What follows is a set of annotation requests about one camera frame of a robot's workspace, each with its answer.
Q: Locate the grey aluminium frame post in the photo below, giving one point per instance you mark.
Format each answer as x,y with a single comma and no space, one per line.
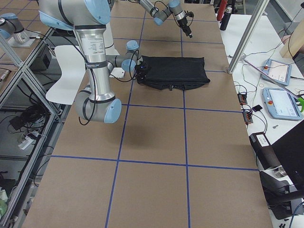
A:
258,12

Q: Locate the white chair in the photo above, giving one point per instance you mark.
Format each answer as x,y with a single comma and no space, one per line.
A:
73,69

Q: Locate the black monitor screen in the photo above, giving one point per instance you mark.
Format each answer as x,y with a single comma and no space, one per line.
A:
289,150

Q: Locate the black box with label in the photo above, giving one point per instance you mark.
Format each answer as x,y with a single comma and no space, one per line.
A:
265,155

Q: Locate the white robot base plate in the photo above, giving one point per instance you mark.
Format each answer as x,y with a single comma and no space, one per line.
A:
115,71

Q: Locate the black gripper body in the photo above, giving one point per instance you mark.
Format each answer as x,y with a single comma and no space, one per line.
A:
183,23

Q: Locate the blue teach pendant far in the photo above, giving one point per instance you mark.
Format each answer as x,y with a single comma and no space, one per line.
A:
278,71

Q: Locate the black monitor stand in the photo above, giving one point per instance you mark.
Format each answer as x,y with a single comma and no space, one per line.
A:
282,198

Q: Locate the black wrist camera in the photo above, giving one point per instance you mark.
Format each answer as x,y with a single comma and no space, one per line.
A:
189,14
142,70

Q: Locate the orange circuit board near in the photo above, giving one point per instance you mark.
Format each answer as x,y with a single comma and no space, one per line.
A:
247,115

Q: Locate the black graphic t-shirt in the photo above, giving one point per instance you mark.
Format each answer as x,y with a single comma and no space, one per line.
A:
183,73

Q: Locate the blue teach pendant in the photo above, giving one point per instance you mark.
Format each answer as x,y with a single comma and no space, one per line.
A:
278,71
281,105

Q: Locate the orange circuit board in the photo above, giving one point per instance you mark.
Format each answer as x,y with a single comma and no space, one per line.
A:
247,115
242,99

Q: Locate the blue teach pendant near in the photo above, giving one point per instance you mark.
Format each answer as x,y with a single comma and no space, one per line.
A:
281,105

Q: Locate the white power strip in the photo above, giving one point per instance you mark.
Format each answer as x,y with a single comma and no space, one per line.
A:
29,139

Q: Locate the red bottle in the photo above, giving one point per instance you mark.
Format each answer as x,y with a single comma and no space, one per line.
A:
221,9

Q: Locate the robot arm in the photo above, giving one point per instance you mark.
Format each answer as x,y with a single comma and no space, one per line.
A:
88,20
161,11

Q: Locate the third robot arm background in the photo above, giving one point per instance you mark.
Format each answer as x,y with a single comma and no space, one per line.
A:
14,32

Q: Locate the orange circuit board far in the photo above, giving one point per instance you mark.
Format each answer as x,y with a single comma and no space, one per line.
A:
242,99

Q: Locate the black water bottle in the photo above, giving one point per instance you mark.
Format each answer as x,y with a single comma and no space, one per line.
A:
225,19

